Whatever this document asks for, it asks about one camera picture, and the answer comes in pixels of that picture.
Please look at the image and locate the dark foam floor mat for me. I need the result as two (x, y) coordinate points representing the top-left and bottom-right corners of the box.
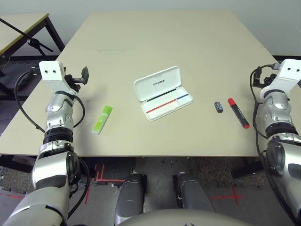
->
(0, 58), (45, 95)

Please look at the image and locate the grey robot leg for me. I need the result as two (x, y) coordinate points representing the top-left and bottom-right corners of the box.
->
(116, 180), (144, 218)
(176, 173), (214, 212)

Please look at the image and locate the green highlighter pen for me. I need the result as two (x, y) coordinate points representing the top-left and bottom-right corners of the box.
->
(91, 105), (113, 135)

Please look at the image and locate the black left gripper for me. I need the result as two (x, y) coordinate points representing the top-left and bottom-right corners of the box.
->
(65, 66), (89, 94)

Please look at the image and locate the grey robot right leg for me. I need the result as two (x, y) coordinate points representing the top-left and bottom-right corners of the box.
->
(176, 173), (214, 212)

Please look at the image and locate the black tripod stand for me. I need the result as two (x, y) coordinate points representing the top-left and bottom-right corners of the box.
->
(0, 17), (54, 54)

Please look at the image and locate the beige side table black frame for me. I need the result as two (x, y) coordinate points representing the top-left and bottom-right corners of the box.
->
(0, 13), (65, 59)

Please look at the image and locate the black marker with red cap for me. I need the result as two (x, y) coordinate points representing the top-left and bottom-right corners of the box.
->
(227, 98), (251, 129)

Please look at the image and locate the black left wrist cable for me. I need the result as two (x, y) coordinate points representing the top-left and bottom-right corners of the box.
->
(14, 67), (86, 133)

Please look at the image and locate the grey robot left leg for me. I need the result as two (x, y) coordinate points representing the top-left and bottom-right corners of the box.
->
(116, 180), (144, 218)

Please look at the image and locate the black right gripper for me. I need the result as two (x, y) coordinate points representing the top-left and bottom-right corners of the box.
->
(253, 67), (278, 88)

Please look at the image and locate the white plastic pencil case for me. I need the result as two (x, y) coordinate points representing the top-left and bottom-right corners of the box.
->
(133, 65), (194, 121)

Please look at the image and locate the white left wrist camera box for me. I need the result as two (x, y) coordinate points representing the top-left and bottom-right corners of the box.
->
(39, 60), (79, 95)

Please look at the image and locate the black table foot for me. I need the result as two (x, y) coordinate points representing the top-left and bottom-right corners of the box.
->
(231, 162), (265, 178)

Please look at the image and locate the grey robot torso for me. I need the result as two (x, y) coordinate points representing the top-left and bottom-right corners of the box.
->
(112, 208), (238, 226)

